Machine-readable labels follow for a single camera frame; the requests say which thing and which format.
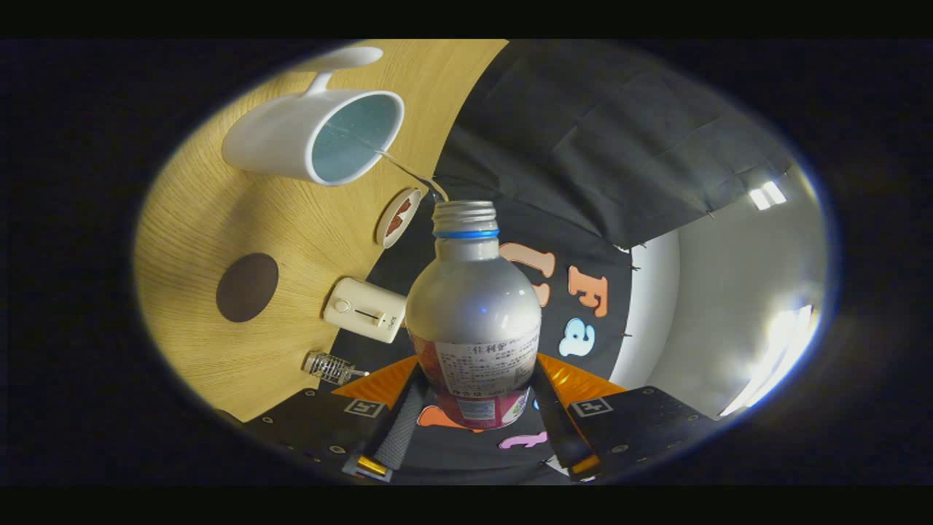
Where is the white round plate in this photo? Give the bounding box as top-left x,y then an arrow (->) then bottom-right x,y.
375,187 -> 423,249

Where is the metal wire basket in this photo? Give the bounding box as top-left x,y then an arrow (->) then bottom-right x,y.
302,351 -> 370,387

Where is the white toaster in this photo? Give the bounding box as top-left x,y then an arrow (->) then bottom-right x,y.
322,276 -> 407,344

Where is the dark brown round coaster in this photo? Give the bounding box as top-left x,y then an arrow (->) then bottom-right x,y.
216,252 -> 280,324

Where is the white cup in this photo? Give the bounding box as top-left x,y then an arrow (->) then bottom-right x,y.
221,46 -> 406,187

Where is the pale juice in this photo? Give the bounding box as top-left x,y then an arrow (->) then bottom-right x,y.
375,149 -> 448,202

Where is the black backdrop cloth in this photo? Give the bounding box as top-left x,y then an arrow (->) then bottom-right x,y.
321,40 -> 795,486

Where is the wooden table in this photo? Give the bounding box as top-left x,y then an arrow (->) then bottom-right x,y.
135,40 -> 509,424

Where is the silver juice bottle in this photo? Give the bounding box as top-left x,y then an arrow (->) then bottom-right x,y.
405,201 -> 543,431

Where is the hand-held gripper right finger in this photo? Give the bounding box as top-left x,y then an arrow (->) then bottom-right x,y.
532,354 -> 722,482

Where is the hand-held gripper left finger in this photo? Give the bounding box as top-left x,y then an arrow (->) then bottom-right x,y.
243,355 -> 431,483

